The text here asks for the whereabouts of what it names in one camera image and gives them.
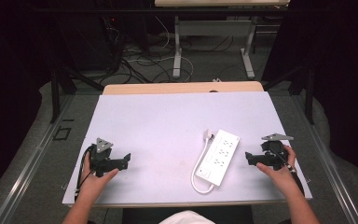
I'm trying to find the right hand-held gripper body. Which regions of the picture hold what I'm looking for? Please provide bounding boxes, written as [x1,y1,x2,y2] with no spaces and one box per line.
[260,133,295,172]

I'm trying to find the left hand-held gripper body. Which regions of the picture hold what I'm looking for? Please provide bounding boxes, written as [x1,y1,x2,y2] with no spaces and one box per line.
[89,137,114,178]

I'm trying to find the person's right hand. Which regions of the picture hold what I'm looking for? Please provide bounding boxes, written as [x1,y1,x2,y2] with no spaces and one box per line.
[255,145,304,196]

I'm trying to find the person's left hand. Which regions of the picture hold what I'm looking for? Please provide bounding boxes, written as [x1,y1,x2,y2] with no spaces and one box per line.
[78,153,120,201]

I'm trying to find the white power strip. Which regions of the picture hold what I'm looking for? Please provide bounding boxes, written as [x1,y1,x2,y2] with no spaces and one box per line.
[195,129,241,188]

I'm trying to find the white table mat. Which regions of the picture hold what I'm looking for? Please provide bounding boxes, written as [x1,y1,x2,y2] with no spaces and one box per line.
[62,91,313,208]

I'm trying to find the person's dark trousers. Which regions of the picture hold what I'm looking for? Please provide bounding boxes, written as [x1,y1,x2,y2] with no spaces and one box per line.
[121,204,255,224]

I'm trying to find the black metal stand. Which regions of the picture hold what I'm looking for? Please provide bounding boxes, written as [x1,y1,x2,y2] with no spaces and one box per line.
[261,60,315,126]
[49,60,105,124]

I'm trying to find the person's white shirt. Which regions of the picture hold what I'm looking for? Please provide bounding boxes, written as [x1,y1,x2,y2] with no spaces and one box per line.
[158,210,216,224]

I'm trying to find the wooden table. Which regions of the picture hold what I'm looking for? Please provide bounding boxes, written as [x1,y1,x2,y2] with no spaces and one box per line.
[102,80,266,96]

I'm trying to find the dark curtain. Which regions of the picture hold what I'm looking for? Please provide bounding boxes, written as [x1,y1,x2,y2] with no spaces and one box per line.
[0,0,57,206]
[262,0,358,188]

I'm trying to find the black computer tower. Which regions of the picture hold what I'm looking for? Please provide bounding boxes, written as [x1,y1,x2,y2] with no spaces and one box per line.
[57,12,124,73]

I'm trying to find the white desk with metal legs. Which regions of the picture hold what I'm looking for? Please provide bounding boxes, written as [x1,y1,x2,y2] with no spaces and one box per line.
[153,0,292,80]

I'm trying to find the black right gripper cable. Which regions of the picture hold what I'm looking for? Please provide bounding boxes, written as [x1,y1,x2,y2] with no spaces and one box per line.
[269,148,306,195]

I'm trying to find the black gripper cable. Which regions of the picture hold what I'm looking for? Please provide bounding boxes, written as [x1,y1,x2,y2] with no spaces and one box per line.
[74,145,95,201]
[269,148,306,195]

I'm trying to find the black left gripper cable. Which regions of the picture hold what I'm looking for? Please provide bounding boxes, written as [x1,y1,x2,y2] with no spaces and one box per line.
[74,145,95,201]

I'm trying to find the aluminium floor rail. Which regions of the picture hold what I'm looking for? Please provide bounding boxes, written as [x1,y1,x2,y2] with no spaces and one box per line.
[290,92,358,224]
[0,92,77,224]

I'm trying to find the white power cord with plug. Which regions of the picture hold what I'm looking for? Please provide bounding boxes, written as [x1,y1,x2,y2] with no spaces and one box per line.
[190,129,215,195]

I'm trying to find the tangle of floor cables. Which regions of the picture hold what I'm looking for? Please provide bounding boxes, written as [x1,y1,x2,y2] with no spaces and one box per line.
[101,15,236,85]

